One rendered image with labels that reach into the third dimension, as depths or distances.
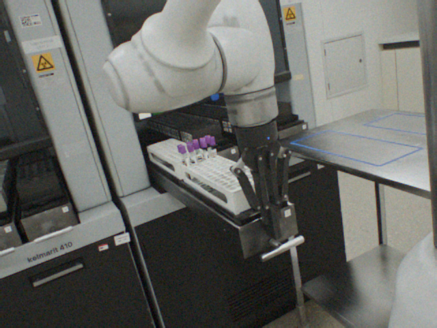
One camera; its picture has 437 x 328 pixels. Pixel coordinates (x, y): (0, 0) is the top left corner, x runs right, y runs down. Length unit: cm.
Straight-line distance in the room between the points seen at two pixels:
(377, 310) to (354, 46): 236
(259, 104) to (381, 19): 293
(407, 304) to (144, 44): 42
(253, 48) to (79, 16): 70
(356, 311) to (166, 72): 102
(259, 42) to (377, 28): 289
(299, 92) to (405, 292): 128
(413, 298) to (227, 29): 46
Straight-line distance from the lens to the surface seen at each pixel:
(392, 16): 363
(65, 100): 120
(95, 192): 125
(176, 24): 50
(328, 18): 313
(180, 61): 51
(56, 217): 116
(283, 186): 74
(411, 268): 30
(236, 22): 62
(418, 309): 28
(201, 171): 92
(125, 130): 123
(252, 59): 62
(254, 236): 77
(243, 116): 64
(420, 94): 334
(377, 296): 138
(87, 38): 121
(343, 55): 321
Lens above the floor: 115
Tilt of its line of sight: 18 degrees down
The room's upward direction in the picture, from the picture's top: 12 degrees counter-clockwise
